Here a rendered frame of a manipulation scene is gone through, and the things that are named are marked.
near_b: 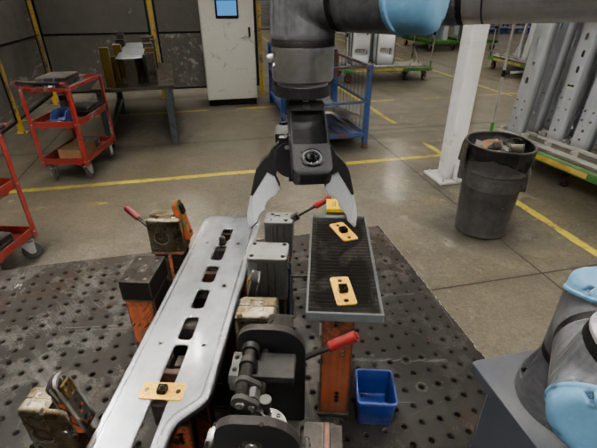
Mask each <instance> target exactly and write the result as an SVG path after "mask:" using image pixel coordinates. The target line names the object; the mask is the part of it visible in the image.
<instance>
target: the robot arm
mask: <svg viewBox="0 0 597 448"><path fill-rule="evenodd" d="M269 3H270V30H271V50H272V52H273V53H269V54H267V62H274V64H273V66H272V78H273V79H274V80H275V82H274V95H275V96H277V97H279V98H283V99H288V106H287V120H288V122H276V128H275V144H274V145H273V147H272V148H271V149H270V152H269V153H268V154H267V155H266V156H264V157H263V158H262V159H261V160H260V162H259V164H258V166H257V169H256V171H255V175H254V180H253V184H252V190H251V198H250V202H249V207H248V211H247V221H248V227H249V228H252V227H254V226H255V225H256V224H257V223H258V221H259V215H260V214H261V213H262V212H263V211H264V210H265V208H266V203H267V201H268V199H270V198H271V197H273V196H275V195H276V194H277V192H278V191H279V189H280V182H279V180H278V178H277V176H276V174H277V171H278V172H279V173H280V174H281V175H282V176H285V177H288V178H289V181H293V183H294V184H295V185H316V184H324V186H325V189H326V191H327V192H328V194H329V195H330V196H333V197H335V198H336V199H337V201H338V205H339V209H340V210H341V211H342V212H344V213H345V215H346V221H347V222H348V223H349V224H350V225H351V226H352V227H353V228H354V227H355V226H356V220H357V210H356V204H355V200H354V191H353V185H352V181H351V176H350V172H349V170H348V167H347V165H346V162H345V161H344V159H343V158H342V157H341V156H339V155H338V154H337V153H336V152H335V150H334V147H333V146H332V145H331V144H330V134H329V130H328V126H327V120H326V114H325V107H324V103H323V101H322V100H316V99H321V98H325V97H328V96H330V87H331V82H330V81H331V80H332V79H333V71H334V47H335V45H334V39H335V31H336V32H349V33H367V34H386V35H396V36H401V37H409V36H426V35H431V34H433V33H434V32H435V31H436V30H437V29H438V28H439V27H440V26H460V25H481V24H524V23H568V22H597V0H269ZM563 288H564V289H563V292H562V294H561V297H560V300H559V302H558V305H557V307H556V309H555V311H554V314H553V318H552V321H551V323H550V325H549V327H548V330H547V332H546V335H545V338H544V341H543V343H542V345H541V346H540V347H539V348H538V349H536V350H535V351H534V352H533V353H532V354H531V355H530V356H528V357H527V358H526V359H525V360H524V361H523V362H522V363H521V365H520V367H519V370H518V372H517V374H516V377H515V382H514V385H515V390H516V393H517V396H518V397H519V399H520V401H521V403H522V405H523V406H524V407H525V409H526V410H527V411H528V412H529V414H530V415H531V416H532V417H533V418H534V419H536V420H537V421H538V422H539V423H541V424H542V425H543V426H545V427H546V428H548V429H549V430H551V431H553V432H554V433H555V434H556V435H557V436H558V437H559V438H560V439H561V440H562V442H563V443H565V444H566V445H567V446H568V447H570V448H597V267H583V268H578V269H576V270H574V271H573V272H572V273H571V274H570V275H569V279H568V281H567V283H565V284H564V285H563Z"/></svg>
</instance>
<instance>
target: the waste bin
mask: <svg viewBox="0 0 597 448"><path fill-rule="evenodd" d="M537 152H538V148H537V145H536V144H535V143H534V142H532V141H531V140H528V139H526V138H524V137H522V136H520V135H517V134H513V133H510V132H498V131H481V132H472V133H469V134H467V135H466V137H465V139H464V140H463V143H462V146H461V149H460V152H459V155H458V160H460V162H459V167H458V176H457V177H458V178H460V179H462V181H461V187H460V192H459V198H458V208H457V214H456V220H455V224H456V227H457V228H458V229H459V230H460V231H461V232H463V233H464V234H466V235H468V236H472V237H475V238H480V239H497V238H500V237H502V236H503V235H504V234H505V233H506V231H507V228H508V225H509V222H510V219H511V217H512V214H513V209H514V207H515V205H516V202H517V199H518V195H519V192H526V191H527V188H528V185H529V179H530V176H531V171H532V169H533V167H534V159H535V157H536V155H537Z"/></svg>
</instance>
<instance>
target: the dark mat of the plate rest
mask: <svg viewBox="0 0 597 448"><path fill-rule="evenodd" d="M338 222H344V223H345V224H346V225H347V226H348V227H349V228H350V229H351V230H352V231H353V232H354V234H355V235H356V236H357V237H358V239H357V240H354V241H349V242H343V241H342V240H341V239H340V238H339V236H338V235H337V234H336V233H335V232H334V231H333V230H332V229H331V228H330V224H333V223H338ZM340 276H347V277H348V278H349V280H350V283H351V285H352V288H353V291H354V295H355V298H356V300H357V304H356V305H353V306H341V307H340V306H338V305H337V303H336V300H335V297H334V293H333V290H332V287H331V284H330V278H331V277H340ZM308 311H316V312H341V313H365V314H380V308H379V303H378V293H377V288H376V283H375V278H374V273H373V267H372V262H371V257H370V247H369V242H368V237H367V231H366V227H365V221H364V219H357V220H356V226H355V227H354V228H353V227H352V226H351V225H350V224H349V223H348V222H347V221H346V219H345V218H313V230H312V248H311V266H310V283H309V304H308Z"/></svg>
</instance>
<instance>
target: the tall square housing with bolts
mask: <svg viewBox="0 0 597 448"><path fill-rule="evenodd" d="M289 249H290V246H289V244H288V243H270V242H252V243H251V245H250V248H249V250H248V254H247V268H248V277H249V274H251V271H252V270H257V271H261V276H260V279H259V288H258V292H257V297H267V298H277V299H278V300H279V314H285V315H287V297H288V291H289V308H290V315H291V262H290V260H289Z"/></svg>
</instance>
